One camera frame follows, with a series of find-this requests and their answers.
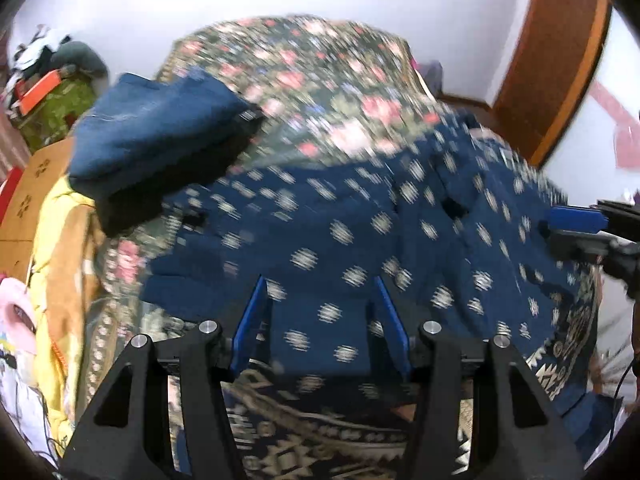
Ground green patterned cloth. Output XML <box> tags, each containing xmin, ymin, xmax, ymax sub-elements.
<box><xmin>17</xmin><ymin>77</ymin><xmax>98</xmax><ymax>153</ymax></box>

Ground navy patterned hoodie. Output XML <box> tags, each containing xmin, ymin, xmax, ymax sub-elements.
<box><xmin>142</xmin><ymin>110</ymin><xmax>606</xmax><ymax>480</ymax></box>

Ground orange box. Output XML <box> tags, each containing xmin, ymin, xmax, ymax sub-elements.
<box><xmin>17</xmin><ymin>70</ymin><xmax>63</xmax><ymax>115</ymax></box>

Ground yellow blanket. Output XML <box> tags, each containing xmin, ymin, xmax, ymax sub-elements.
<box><xmin>27</xmin><ymin>175</ymin><xmax>106</xmax><ymax>446</ymax></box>

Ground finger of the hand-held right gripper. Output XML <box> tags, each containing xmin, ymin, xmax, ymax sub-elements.
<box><xmin>546</xmin><ymin>229</ymin><xmax>626</xmax><ymax>266</ymax></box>
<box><xmin>544</xmin><ymin>199</ymin><xmax>640</xmax><ymax>234</ymax></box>

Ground grey stuffed cushion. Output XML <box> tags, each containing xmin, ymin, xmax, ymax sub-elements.
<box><xmin>50</xmin><ymin>40</ymin><xmax>108</xmax><ymax>78</ymax></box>

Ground pile of clutter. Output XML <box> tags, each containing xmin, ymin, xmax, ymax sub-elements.
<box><xmin>2</xmin><ymin>25</ymin><xmax>76</xmax><ymax>106</ymax></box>

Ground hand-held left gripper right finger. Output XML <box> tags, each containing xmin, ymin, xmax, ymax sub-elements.
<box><xmin>370</xmin><ymin>275</ymin><xmax>586</xmax><ymax>480</ymax></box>

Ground floral bedspread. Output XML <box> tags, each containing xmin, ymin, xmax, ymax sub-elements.
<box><xmin>85</xmin><ymin>16</ymin><xmax>473</xmax><ymax>480</ymax></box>

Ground thin black cable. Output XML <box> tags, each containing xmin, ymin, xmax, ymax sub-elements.
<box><xmin>611</xmin><ymin>357</ymin><xmax>638</xmax><ymax>443</ymax></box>

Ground brown cardboard box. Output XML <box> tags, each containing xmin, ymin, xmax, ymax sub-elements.
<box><xmin>0</xmin><ymin>137</ymin><xmax>76</xmax><ymax>281</ymax></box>

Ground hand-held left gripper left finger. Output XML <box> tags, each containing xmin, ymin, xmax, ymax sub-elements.
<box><xmin>59</xmin><ymin>275</ymin><xmax>273</xmax><ymax>480</ymax></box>

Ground folded blue jeans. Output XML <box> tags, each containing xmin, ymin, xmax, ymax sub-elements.
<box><xmin>67</xmin><ymin>67</ymin><xmax>266</xmax><ymax>236</ymax></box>

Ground wooden door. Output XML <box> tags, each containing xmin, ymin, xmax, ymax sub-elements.
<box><xmin>492</xmin><ymin>0</ymin><xmax>615</xmax><ymax>167</ymax></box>

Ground red box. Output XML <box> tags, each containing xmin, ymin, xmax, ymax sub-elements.
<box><xmin>0</xmin><ymin>167</ymin><xmax>23</xmax><ymax>223</ymax></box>

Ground pink wall sticker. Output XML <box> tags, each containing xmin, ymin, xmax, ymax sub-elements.
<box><xmin>590</xmin><ymin>80</ymin><xmax>640</xmax><ymax>171</ymax></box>

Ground grey backpack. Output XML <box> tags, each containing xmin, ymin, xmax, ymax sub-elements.
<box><xmin>417</xmin><ymin>60</ymin><xmax>446</xmax><ymax>98</ymax></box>

